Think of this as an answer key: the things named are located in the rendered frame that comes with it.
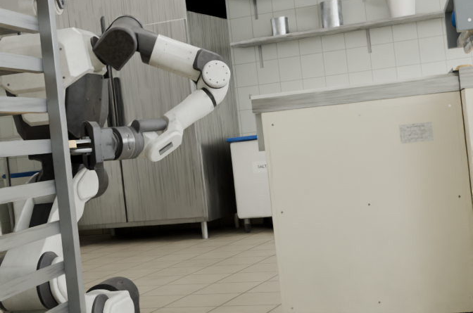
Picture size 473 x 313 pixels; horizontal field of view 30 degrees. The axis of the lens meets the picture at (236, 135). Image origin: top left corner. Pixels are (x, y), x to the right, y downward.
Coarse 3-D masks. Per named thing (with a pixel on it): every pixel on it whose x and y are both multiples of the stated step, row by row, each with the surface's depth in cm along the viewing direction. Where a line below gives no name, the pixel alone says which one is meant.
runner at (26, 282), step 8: (56, 264) 190; (32, 272) 178; (40, 272) 182; (48, 272) 185; (56, 272) 189; (64, 272) 193; (16, 280) 172; (24, 280) 175; (32, 280) 178; (40, 280) 182; (48, 280) 185; (0, 288) 165; (8, 288) 168; (16, 288) 171; (24, 288) 174; (0, 296) 165; (8, 296) 168
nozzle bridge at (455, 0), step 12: (456, 0) 278; (468, 0) 277; (444, 12) 342; (456, 12) 278; (468, 12) 277; (456, 24) 279; (468, 24) 277; (456, 36) 343; (468, 36) 300; (456, 48) 347
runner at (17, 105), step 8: (0, 96) 173; (8, 96) 176; (0, 104) 173; (8, 104) 176; (16, 104) 179; (24, 104) 183; (32, 104) 187; (40, 104) 190; (0, 112) 175; (8, 112) 178; (16, 112) 181; (24, 112) 184; (32, 112) 187; (40, 112) 191
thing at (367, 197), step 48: (432, 96) 298; (288, 144) 308; (336, 144) 305; (384, 144) 301; (432, 144) 298; (288, 192) 308; (336, 192) 305; (384, 192) 302; (432, 192) 299; (288, 240) 308; (336, 240) 305; (384, 240) 302; (432, 240) 299; (288, 288) 309; (336, 288) 305; (384, 288) 302; (432, 288) 299
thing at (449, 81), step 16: (400, 80) 301; (416, 80) 300; (432, 80) 299; (448, 80) 298; (256, 96) 311; (272, 96) 310; (288, 96) 309; (304, 96) 308; (320, 96) 306; (336, 96) 305; (352, 96) 304; (368, 96) 303; (384, 96) 302; (256, 112) 311
